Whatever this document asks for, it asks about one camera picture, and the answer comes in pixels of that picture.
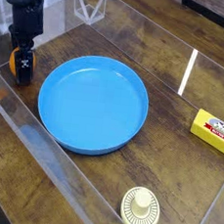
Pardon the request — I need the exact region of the orange ball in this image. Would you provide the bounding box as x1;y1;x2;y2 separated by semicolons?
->
9;47;37;77

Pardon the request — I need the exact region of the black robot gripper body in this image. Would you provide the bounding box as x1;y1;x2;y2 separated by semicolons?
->
6;0;44;50

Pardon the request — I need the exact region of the clear acrylic corner bracket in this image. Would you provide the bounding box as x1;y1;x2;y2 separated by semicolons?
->
73;0;107;25

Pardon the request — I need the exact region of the clear acrylic wall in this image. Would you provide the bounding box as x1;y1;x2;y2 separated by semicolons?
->
0;74;123;224
92;0;224;120

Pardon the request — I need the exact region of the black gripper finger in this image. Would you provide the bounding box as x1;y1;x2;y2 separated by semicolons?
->
15;50;34;86

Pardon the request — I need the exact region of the black bar on wall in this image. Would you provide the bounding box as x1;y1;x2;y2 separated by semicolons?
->
182;0;224;28

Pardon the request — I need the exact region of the clear acrylic back wall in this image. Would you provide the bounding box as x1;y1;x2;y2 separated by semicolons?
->
92;0;224;120

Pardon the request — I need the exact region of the yellow butter box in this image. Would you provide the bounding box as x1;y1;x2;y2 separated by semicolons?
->
191;109;224;154

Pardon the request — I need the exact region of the clear acrylic front wall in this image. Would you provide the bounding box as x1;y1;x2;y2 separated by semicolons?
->
0;74;123;224

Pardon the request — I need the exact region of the cream round toy knob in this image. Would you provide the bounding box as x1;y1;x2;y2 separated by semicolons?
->
120;186;160;224

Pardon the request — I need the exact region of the blue round tray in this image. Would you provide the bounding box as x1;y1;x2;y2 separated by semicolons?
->
37;56;149;156

